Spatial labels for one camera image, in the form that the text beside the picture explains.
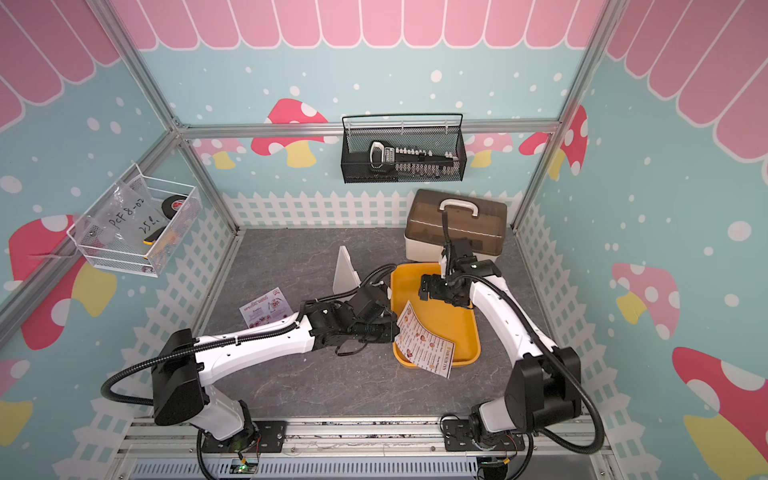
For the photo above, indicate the white acrylic menu holder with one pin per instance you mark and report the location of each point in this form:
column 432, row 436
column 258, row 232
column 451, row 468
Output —
column 346, row 277

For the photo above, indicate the beige storage box brown lid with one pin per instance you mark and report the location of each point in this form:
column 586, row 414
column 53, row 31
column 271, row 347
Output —
column 436, row 217

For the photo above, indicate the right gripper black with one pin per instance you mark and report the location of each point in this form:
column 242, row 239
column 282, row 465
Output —
column 434, row 290

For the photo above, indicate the yellow black tool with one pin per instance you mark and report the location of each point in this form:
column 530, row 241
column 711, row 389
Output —
column 164, row 236

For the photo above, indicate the labelled plastic bag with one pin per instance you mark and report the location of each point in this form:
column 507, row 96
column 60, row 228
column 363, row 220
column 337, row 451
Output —
column 131, row 214

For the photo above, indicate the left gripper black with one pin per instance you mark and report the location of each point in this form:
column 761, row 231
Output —
column 390, row 329

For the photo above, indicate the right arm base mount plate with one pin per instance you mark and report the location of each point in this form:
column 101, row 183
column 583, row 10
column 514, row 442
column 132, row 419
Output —
column 458, row 437

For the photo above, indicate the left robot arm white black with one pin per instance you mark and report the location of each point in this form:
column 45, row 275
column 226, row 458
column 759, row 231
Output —
column 179, row 383

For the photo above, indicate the socket set in basket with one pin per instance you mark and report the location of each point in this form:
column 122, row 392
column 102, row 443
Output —
column 403, row 163

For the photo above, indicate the aluminium front rail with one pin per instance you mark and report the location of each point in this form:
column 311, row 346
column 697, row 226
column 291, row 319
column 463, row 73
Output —
column 306, row 437

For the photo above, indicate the black tape roll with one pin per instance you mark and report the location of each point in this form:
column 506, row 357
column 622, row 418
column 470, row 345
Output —
column 172, row 204

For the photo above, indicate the yellow plastic tray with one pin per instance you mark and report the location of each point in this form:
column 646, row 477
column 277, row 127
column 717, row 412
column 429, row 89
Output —
column 451, row 323

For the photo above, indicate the clear wire wall basket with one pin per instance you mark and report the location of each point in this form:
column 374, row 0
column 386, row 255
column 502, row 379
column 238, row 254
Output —
column 103, row 250

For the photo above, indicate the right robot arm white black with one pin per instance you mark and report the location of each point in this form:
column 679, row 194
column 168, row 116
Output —
column 544, row 387

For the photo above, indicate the pink dessert menu card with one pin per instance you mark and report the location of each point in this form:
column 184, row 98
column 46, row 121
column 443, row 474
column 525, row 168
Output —
column 266, row 309

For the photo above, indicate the food menu card with photos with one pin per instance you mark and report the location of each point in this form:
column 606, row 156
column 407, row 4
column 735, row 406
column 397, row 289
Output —
column 420, row 348

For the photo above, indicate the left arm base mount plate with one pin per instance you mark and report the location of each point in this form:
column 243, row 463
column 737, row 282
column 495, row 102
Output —
column 264, row 436

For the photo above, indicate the black wire mesh basket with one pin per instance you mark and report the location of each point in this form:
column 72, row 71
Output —
column 439, row 132

